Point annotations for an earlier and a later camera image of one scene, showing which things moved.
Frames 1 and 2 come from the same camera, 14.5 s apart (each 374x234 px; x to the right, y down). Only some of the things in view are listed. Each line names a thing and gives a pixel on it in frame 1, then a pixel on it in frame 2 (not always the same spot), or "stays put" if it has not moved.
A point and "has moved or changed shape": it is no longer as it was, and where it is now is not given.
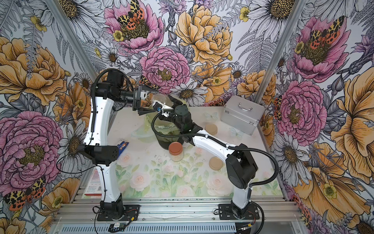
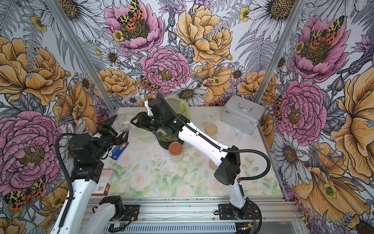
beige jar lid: (215, 163) stays put
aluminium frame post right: (297, 8) stays put
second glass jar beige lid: (211, 128) stays put
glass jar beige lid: (163, 98) has moved or changed shape
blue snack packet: (121, 146) stays put
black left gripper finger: (141, 110) to (123, 140)
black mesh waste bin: (166, 132) stays put
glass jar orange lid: (176, 151) stays put
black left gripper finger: (148, 89) to (107, 125)
